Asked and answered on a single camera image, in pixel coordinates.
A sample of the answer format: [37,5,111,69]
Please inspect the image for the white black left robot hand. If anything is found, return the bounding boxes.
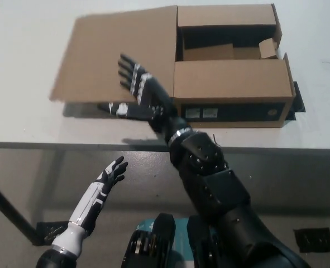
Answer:
[68,156,129,233]

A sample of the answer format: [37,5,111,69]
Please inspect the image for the black tape on table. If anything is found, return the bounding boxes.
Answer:
[286,81,305,122]

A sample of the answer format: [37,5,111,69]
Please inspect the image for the black table leg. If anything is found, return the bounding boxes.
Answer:
[0,175,40,246]

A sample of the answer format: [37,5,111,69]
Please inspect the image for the brown cardboard storage box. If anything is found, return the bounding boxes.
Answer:
[49,3,298,128]

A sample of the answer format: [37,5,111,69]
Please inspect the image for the small folded cardboard piece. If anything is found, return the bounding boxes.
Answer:
[259,38,279,60]

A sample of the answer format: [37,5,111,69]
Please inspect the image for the black floor tape patch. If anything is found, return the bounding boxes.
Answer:
[293,227,330,253]
[36,220,71,246]

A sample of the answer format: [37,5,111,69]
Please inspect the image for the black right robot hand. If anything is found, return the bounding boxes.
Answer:
[97,53,193,142]

